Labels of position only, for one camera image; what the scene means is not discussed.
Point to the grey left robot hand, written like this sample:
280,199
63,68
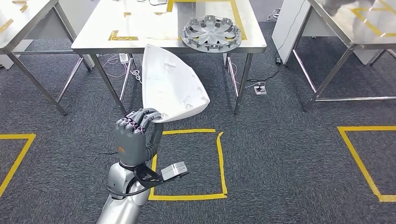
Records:
131,146

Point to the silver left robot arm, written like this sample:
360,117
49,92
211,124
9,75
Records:
119,213

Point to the steel workbench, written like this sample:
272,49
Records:
99,37

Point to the silver plastic hubcap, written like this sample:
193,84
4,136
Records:
212,34

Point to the yellow floor tape square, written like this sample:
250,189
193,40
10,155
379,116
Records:
18,136
185,197

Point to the white plastic shell part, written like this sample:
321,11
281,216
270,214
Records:
170,86

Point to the black round stool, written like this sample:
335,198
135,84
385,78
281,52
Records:
273,14

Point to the small black power adapter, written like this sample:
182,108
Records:
278,61

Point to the white floor socket with plugs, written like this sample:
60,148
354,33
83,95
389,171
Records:
260,89

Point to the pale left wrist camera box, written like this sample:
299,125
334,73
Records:
174,171

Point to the white power strip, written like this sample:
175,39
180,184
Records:
123,58

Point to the steel frame table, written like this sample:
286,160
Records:
340,24
34,18

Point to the white panel desk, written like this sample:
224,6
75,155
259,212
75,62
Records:
66,15
287,31

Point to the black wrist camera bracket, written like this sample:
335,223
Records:
148,179

